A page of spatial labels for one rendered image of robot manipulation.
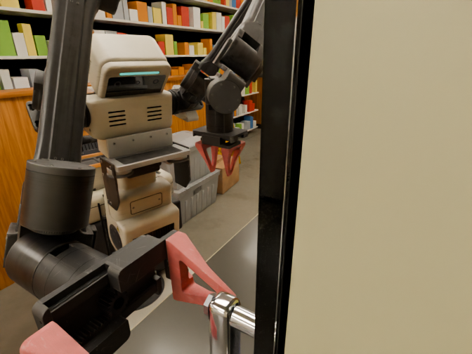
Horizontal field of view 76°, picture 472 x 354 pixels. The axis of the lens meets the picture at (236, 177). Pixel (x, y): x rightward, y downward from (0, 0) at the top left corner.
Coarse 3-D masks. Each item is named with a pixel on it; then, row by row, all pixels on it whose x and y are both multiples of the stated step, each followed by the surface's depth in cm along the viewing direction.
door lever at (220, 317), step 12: (216, 300) 17; (228, 300) 17; (204, 312) 17; (216, 312) 16; (228, 312) 16; (240, 312) 16; (252, 312) 16; (216, 324) 17; (228, 324) 16; (240, 324) 16; (252, 324) 16; (216, 336) 17; (228, 336) 17; (252, 336) 16; (216, 348) 17; (228, 348) 17
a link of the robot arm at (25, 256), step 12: (24, 228) 29; (24, 240) 28; (36, 240) 28; (48, 240) 28; (60, 240) 28; (72, 240) 29; (12, 252) 28; (24, 252) 27; (36, 252) 27; (48, 252) 26; (60, 252) 27; (12, 264) 27; (24, 264) 26; (36, 264) 26; (12, 276) 27; (24, 276) 26; (24, 288) 27
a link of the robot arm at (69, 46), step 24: (72, 0) 39; (96, 0) 41; (72, 24) 38; (48, 48) 37; (72, 48) 38; (48, 72) 36; (72, 72) 37; (48, 96) 36; (72, 96) 37; (48, 120) 35; (72, 120) 36; (48, 144) 35; (72, 144) 36
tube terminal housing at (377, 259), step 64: (320, 0) 5; (384, 0) 4; (448, 0) 4; (320, 64) 5; (384, 64) 5; (448, 64) 4; (320, 128) 6; (384, 128) 5; (448, 128) 5; (320, 192) 6; (384, 192) 5; (448, 192) 5; (320, 256) 6; (384, 256) 6; (448, 256) 5; (320, 320) 7; (384, 320) 6; (448, 320) 6
